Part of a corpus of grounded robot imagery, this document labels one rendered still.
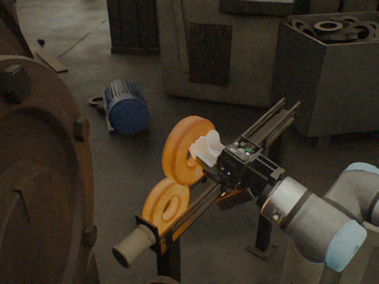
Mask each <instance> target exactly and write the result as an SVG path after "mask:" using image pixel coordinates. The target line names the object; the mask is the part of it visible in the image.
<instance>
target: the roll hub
mask: <svg viewBox="0 0 379 284"><path fill-rule="evenodd" d="M12 65H22V66H23V67H24V69H25V71H26V72H27V73H28V74H29V76H30V78H31V93H30V97H28V98H27V99H26V100H25V101H24V102H23V103H22V104H12V103H10V101H9V100H8V98H6V96H5V95H4V94H3V93H2V72H3V71H4V70H5V69H7V68H9V67H10V66H12ZM79 117H82V116H81V112H80V110H79V108H78V105H77V103H76V101H75V100H74V98H73V96H72V94H71V92H70V90H69V88H67V86H66V85H65V84H64V83H63V81H62V80H61V79H60V78H59V77H58V75H57V74H56V73H54V72H53V71H52V70H51V69H49V67H47V66H46V65H44V64H42V63H40V62H38V61H37V60H35V59H31V58H29V57H24V56H7V55H0V284H84V281H85V275H86V268H87V267H88V260H89V251H90V247H87V246H86V245H84V243H83V235H84V231H85V230H86V227H87V225H88V224H93V219H94V176H93V167H92V156H91V148H90V144H89V141H88V138H87V140H86V141H85V142H79V141H78V140H77V139H76V137H75V135H74V123H75V122H76V120H77V119H78V118H79Z"/></svg>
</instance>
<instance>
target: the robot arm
mask: <svg viewBox="0 0 379 284"><path fill-rule="evenodd" d="M245 141H248V142H250V143H252V144H253V145H254V146H255V147H256V148H255V150H254V151H252V150H251V149H249V148H247V147H246V143H245ZM189 150H190V153H191V155H192V157H193V158H194V159H195V163H196V164H197V166H198V167H199V169H200V171H201V172H202V173H203V174H204V175H205V176H206V177H208V178H210V179H211V180H212V181H214V182H215V183H216V184H221V185H222V186H223V187H225V188H226V189H232V190H231V191H230V190H229V191H227V192H223V193H222V195H220V196H219V199H218V200H216V201H215V202H216V204H217V205H218V206H219V208H220V210H221V211H225V210H226V209H227V210H229V209H230V208H233V207H234V206H237V205H240V204H243V203H245V202H249V201H250V200H253V199H255V198H256V197H257V196H259V197H258V199H257V201H256V205H257V206H258V207H260V208H261V215H263V217H265V218H266V219H267V220H268V221H271V223H273V224H274V225H275V226H277V227H278V228H279V229H280V230H281V231H282V232H285V233H286V234H287V235H288V236H289V237H291V238H292V239H293V245H294V248H295V249H296V251H297V253H298V254H299V255H300V257H302V258H303V259H304V260H306V261H308V262H309V263H313V264H325V265H326V266H327V267H328V268H330V269H333V270H334V271H336V272H340V271H342V270H343V269H344V268H345V266H346V265H347V264H348V263H349V262H350V260H351V259H352V257H353V256H354V255H355V253H356V251H357V250H358V249H359V247H360V246H361V245H362V243H363V242H364V240H365V238H366V236H367V232H366V230H365V229H364V228H363V227H361V226H360V225H361V224H362V223H363V222H364V221H366V222H368V223H369V224H371V225H373V226H375V227H379V169H377V168H376V167H374V166H373V165H370V164H367V163H353V164H350V165H349V166H348V168H347V169H345V170H344V171H343V172H342V173H341V175H340V177H338V179H337V180H336V181H335V183H334V184H333V185H332V186H331V187H330V188H329V190H328V191H327V193H326V194H324V195H323V197H322V199H321V198H320V197H318V196H317V195H315V194H313V193H311V192H310V191H309V190H308V189H307V188H305V187H304V186H302V185H301V184H299V183H298V182H297V181H295V180H294V179H292V178H290V177H286V178H284V179H283V178H282V175H283V174H284V172H285V170H284V169H282V168H281V167H280V166H278V165H276V164H275V163H274V162H272V161H271V160H270V159H268V158H266V157H265V156H263V155H261V153H262V151H263V148H261V147H259V145H257V144H255V143H254V142H253V141H251V140H249V139H247V138H246V137H245V136H244V135H241V136H240V140H239V142H238V143H234V144H232V145H231V144H228V145H227V146H226V147H224V146H223V145H222V144H221V142H220V138H219V133H218V132H216V131H214V130H211V131H209V132H208V134H207V135H206V136H205V137H204V136H201V137H200V138H199V139H198V140H196V141H194V142H193V143H192V144H191V147H190V148H189ZM217 163H218V165H217V166H215V164H217Z"/></svg>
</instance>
